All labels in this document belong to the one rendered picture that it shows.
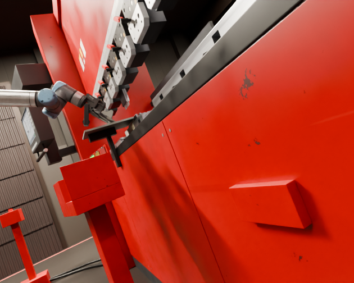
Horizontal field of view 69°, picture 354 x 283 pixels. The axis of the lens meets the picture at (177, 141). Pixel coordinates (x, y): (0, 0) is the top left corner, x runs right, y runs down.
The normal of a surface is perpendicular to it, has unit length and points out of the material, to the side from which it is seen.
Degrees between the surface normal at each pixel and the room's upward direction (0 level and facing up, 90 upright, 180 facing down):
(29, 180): 90
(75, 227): 90
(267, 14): 90
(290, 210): 90
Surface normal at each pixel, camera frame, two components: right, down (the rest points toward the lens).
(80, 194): 0.54, -0.25
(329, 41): -0.85, 0.30
